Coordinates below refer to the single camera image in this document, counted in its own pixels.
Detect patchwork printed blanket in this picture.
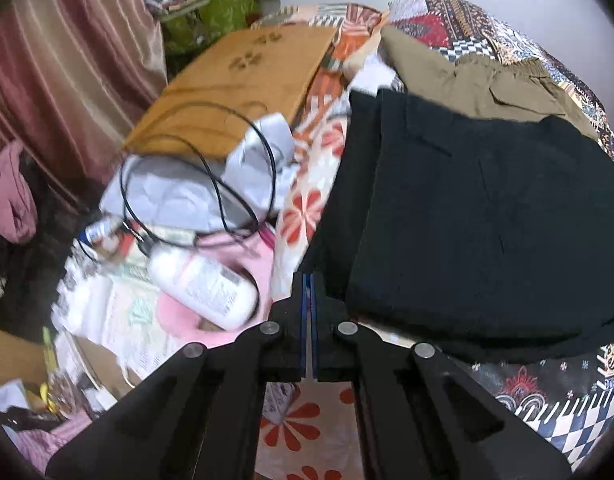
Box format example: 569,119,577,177
382,0,614,473

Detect striped red gold curtain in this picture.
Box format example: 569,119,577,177
0,0,168,211

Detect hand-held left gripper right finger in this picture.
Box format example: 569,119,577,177
311,273,572,480

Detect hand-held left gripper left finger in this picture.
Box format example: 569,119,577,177
46,272,312,480

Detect bamboo lap table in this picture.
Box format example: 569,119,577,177
123,25,338,161

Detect black cable loop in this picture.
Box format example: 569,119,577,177
119,101,278,261

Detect khaki pants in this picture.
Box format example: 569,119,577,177
379,25,600,141

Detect orange floral bed sheet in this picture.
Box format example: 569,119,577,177
252,4,388,480

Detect black pants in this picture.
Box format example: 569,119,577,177
299,89,614,365

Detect white lotion bottle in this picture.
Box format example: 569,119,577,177
147,244,260,332

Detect pink garment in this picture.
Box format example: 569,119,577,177
0,140,38,245

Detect pale pink cloth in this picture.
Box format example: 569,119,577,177
157,225,278,348

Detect green patterned bag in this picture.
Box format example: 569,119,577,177
159,0,262,58

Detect small white tube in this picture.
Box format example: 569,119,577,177
82,217,122,243

